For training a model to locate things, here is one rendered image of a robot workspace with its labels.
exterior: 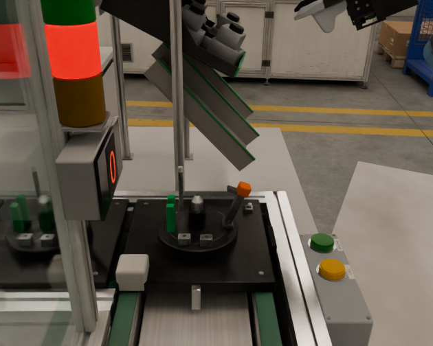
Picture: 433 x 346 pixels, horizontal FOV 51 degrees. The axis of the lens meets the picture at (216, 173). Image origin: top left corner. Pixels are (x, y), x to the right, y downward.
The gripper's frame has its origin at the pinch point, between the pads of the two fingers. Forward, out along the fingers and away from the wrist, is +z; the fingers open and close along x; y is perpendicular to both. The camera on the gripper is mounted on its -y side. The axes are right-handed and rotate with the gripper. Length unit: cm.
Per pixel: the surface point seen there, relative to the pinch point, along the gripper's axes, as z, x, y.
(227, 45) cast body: 14.9, -0.5, 1.1
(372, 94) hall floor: -24, 363, 155
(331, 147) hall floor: 20, 229, 135
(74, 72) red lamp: 19, -51, -10
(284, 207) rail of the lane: 14.0, -14.3, 31.9
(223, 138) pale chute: 22.0, -6.2, 17.1
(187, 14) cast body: 19.1, -2.3, -7.4
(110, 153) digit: 22, -48, 0
